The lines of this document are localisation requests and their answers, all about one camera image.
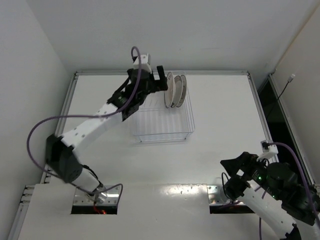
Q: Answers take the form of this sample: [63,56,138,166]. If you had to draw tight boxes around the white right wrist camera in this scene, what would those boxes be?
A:
[257,140,279,162]

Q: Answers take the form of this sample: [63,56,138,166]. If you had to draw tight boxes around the black line white plate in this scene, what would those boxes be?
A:
[176,74,187,108]

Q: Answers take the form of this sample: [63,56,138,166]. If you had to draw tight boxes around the aluminium table frame rail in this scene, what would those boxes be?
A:
[41,70,313,186]

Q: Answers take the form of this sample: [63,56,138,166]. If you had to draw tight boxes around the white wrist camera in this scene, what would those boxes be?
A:
[133,53,152,73]
[257,140,279,162]

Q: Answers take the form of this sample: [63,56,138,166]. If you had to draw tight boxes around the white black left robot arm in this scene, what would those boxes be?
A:
[45,65,168,197]

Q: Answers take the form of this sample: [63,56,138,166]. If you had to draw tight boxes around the white wire dish rack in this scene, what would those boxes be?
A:
[130,71,195,143]

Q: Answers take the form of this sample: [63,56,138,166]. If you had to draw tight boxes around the green rim white plate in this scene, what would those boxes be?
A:
[170,75,183,108]

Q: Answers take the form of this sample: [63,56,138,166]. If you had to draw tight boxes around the sunburst pattern white plate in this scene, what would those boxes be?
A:
[164,72,176,109]

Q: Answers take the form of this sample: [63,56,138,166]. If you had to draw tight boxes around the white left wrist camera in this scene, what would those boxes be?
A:
[133,53,152,73]

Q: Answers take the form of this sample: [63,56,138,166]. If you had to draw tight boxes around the black wall cable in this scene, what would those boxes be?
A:
[276,73,296,101]

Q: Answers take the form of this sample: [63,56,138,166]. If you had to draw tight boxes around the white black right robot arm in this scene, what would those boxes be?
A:
[220,151,320,240]

